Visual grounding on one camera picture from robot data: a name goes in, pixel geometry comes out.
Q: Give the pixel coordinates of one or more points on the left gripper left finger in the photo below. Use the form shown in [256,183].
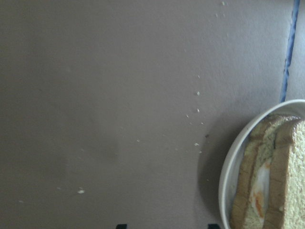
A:
[121,226]

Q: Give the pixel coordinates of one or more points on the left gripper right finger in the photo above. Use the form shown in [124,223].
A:
[213,226]

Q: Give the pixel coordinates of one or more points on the bread slice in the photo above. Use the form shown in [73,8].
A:
[257,151]
[286,206]

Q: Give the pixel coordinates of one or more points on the fried egg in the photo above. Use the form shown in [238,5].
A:
[259,195]

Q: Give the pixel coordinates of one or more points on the white round plate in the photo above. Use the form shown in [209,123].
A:
[230,169]

